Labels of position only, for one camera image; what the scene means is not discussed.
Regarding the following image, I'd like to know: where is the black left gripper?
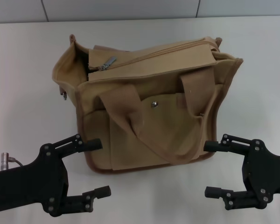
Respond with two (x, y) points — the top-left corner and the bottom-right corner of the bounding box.
(0, 133), (112, 217)

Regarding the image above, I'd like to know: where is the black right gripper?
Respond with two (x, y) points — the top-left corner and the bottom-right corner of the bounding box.
(204, 133), (280, 212)

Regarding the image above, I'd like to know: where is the khaki canvas food bag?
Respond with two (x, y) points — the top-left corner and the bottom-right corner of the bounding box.
(52, 34), (245, 175)

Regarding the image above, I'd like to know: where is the silver zipper pull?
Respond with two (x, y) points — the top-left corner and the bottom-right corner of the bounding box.
(102, 56), (117, 70)

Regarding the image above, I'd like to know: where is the silver left connector with cable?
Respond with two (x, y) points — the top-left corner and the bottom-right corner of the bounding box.
(0, 151), (23, 169)

